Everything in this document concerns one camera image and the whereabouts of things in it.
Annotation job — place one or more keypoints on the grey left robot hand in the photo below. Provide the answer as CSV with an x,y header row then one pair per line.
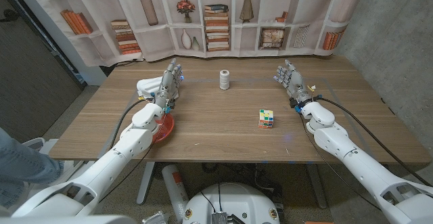
x,y
169,85

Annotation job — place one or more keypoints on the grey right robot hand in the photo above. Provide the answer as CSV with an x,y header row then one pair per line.
x,y
295,83

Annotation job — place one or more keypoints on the white napkin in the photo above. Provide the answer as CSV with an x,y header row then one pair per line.
x,y
149,85

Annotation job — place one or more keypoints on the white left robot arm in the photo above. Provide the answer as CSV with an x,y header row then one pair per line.
x,y
111,159

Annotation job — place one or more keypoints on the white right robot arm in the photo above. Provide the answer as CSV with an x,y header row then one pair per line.
x,y
355,163

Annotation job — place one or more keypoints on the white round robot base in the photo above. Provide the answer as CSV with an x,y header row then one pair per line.
x,y
233,200

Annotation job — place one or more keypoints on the red bowl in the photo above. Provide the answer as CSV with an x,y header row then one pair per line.
x,y
168,127

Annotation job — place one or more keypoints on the white thread spool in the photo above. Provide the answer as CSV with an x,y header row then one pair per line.
x,y
224,80

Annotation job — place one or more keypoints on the multicoloured puzzle cube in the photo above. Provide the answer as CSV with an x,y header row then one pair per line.
x,y
266,119

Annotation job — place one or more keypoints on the printed bookshelf backdrop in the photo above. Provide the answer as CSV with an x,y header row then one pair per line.
x,y
152,41

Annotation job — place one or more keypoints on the grey table leg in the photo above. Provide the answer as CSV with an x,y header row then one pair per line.
x,y
317,186
145,183

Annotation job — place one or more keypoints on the white roll with orange label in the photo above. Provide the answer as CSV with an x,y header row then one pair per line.
x,y
174,190

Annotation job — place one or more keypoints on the grey metal device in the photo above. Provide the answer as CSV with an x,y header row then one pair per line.
x,y
155,218

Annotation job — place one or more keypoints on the orange object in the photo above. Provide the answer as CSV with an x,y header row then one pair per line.
x,y
318,222

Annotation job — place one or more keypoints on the grey finned module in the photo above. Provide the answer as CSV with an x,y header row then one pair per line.
x,y
219,218

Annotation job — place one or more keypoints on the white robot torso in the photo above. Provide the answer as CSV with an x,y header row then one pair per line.
x,y
67,220

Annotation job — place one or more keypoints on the person in blue jeans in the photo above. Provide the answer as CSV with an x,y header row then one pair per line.
x,y
20,170

